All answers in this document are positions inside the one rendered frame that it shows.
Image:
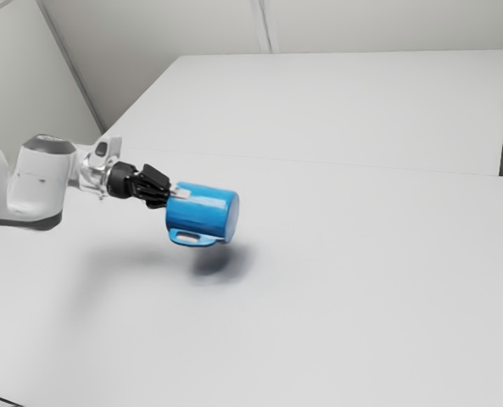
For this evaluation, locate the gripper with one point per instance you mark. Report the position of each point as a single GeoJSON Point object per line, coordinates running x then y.
{"type": "Point", "coordinates": [120, 180]}

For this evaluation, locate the blue mug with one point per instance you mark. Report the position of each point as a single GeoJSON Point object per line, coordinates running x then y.
{"type": "Point", "coordinates": [203, 214]}

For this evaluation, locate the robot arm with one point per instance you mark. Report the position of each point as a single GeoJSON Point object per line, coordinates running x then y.
{"type": "Point", "coordinates": [35, 178]}

